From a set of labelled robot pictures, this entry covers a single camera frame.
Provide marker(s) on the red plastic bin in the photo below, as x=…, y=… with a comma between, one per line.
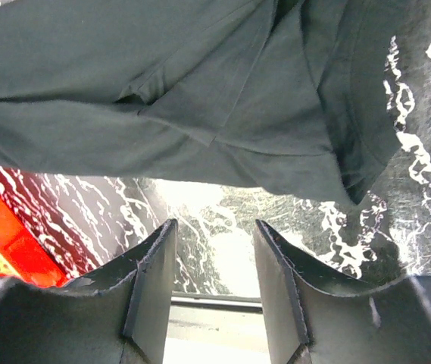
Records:
x=21, y=256

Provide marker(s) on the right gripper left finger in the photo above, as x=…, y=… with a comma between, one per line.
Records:
x=117, y=313

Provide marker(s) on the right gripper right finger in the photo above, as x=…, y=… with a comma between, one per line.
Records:
x=314, y=313

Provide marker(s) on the black t shirt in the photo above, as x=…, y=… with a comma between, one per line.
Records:
x=283, y=95

